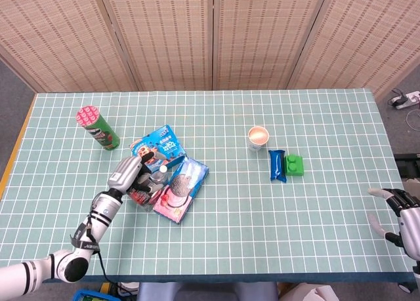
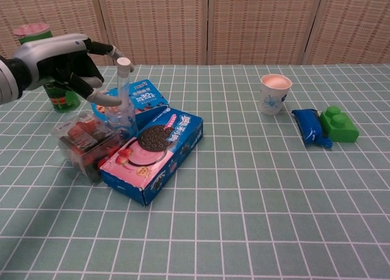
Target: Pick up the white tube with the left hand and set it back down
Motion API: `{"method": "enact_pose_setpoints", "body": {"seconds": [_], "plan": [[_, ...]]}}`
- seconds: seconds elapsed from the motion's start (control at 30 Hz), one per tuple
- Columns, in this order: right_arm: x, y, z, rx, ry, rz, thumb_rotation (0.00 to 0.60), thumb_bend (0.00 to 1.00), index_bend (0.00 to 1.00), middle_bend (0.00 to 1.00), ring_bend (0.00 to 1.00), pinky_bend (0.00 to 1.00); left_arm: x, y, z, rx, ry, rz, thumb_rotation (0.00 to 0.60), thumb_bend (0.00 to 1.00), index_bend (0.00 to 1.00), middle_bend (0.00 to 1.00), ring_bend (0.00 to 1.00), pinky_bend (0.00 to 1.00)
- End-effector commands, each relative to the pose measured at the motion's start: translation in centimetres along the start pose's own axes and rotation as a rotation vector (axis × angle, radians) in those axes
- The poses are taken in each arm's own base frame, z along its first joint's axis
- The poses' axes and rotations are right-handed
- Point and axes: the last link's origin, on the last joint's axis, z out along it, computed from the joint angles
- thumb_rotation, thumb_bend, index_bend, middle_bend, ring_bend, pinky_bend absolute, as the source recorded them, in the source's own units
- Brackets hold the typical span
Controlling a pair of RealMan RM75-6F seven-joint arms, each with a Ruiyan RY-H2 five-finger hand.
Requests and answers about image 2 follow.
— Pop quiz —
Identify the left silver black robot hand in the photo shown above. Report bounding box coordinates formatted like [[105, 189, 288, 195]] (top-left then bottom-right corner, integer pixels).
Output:
[[13, 33, 135, 107]]

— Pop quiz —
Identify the clear test tube white cap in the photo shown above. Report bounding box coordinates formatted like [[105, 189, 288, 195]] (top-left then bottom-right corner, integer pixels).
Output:
[[116, 57, 135, 128]]

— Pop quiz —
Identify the green Pringles can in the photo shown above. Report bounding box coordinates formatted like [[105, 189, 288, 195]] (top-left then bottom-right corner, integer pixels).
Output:
[[12, 22, 82, 113]]

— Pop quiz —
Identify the clear box with red contents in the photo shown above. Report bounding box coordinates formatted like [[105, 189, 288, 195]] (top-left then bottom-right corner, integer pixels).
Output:
[[51, 110, 129, 185]]

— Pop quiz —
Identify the clear plastic cup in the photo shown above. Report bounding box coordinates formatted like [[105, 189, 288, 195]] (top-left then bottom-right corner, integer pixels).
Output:
[[103, 104, 140, 140]]

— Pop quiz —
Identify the small blue cookie box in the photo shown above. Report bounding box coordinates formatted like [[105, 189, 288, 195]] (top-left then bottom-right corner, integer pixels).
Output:
[[91, 79, 170, 125]]

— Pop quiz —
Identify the pink and blue Oreo box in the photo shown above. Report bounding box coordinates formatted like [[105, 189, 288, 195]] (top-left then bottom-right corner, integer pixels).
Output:
[[99, 106, 204, 206]]

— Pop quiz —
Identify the woven folding screen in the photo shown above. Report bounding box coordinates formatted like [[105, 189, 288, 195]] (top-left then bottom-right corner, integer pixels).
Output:
[[0, 0, 390, 67]]

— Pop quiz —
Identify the white paper cup blue flower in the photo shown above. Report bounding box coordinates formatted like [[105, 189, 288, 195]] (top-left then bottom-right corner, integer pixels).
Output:
[[260, 73, 293, 116]]

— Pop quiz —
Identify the green grid tablecloth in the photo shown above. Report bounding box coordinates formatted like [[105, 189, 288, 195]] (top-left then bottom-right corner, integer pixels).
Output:
[[0, 63, 390, 280]]

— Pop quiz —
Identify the blue snack packet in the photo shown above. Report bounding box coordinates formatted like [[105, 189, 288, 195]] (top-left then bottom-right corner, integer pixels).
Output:
[[291, 108, 333, 149]]

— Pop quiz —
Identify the green building block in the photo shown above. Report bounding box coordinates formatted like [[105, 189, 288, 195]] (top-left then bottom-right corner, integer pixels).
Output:
[[319, 105, 360, 144]]

